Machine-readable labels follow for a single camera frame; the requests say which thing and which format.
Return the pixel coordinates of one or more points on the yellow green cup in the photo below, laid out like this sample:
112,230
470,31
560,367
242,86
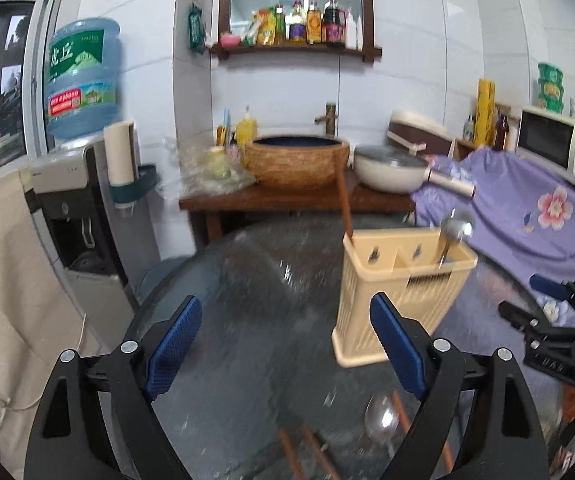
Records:
219,165

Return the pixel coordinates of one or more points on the bamboo style faucet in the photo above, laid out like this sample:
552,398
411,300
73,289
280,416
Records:
330,117

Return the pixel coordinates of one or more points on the brown and white rice cooker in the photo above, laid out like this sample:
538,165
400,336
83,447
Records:
417,132

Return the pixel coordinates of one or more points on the pink bowl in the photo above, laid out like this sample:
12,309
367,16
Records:
230,40

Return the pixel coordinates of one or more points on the dark wooden vanity table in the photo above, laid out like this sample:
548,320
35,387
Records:
267,200

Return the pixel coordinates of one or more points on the grey round stool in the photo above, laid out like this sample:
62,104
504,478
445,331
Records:
162,275

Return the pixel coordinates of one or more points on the white squeeze bottle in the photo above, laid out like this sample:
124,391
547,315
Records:
351,32

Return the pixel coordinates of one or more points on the white microwave oven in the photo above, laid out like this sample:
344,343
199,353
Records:
542,140

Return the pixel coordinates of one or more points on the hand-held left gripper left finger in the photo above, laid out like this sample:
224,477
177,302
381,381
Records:
177,345

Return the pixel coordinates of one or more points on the metal ladle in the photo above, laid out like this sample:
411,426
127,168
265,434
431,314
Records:
460,225

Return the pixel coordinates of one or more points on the wooden framed mirror shelf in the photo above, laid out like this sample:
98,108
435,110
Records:
222,10

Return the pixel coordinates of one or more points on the yellow snack bag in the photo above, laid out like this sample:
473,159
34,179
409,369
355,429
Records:
265,27

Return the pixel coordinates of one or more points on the orange toothbrush cup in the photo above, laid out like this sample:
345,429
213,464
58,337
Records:
222,137

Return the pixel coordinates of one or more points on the purple label oil bottle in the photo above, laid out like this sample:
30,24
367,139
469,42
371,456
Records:
296,25

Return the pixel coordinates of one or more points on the yellow wrap roll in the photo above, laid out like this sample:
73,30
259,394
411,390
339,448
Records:
485,110

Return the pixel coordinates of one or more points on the metal spoon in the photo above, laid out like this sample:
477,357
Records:
381,420

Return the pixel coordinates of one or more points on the amber yellow label bottle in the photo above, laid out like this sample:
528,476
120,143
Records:
314,25

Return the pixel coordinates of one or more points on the blue toothbrush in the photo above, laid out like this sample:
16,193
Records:
227,117

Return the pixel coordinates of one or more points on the small clear bottle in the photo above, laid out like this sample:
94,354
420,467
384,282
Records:
468,130

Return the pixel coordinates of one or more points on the woven brown wash basin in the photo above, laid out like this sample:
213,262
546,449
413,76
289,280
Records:
292,165

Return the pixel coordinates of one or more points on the beige cloth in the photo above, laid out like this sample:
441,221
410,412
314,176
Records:
7,285

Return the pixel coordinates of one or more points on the green hanging packet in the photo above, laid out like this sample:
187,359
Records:
196,30

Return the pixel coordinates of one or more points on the brown glass bottle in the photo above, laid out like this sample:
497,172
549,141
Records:
501,135

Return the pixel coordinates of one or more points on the white paper cup stack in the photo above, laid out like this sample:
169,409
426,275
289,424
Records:
117,152

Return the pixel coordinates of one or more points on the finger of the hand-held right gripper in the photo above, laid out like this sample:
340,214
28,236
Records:
547,286
522,315

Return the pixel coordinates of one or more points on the teal cup holder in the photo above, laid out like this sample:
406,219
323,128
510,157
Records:
142,182

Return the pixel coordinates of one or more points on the beige plastic utensil holder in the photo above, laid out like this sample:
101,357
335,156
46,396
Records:
357,320

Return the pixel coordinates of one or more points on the clear plastic bag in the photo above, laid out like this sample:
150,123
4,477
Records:
192,175

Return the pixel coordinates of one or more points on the yellow soap pump bottle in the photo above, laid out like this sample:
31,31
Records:
246,132

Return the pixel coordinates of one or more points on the white pan with lid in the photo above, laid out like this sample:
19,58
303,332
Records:
387,175

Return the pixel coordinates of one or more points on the small wooden box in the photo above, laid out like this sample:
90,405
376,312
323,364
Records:
465,149

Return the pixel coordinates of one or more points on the grey water dispenser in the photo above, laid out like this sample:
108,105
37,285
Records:
62,180

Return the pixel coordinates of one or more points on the blue water jug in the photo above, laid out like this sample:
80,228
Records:
82,75

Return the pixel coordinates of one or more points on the purple floral cloth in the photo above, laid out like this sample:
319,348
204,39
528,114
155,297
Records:
507,195

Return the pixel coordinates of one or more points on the dark soy sauce bottle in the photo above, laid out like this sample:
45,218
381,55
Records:
333,22

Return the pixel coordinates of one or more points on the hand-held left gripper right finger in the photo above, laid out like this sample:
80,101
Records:
397,350

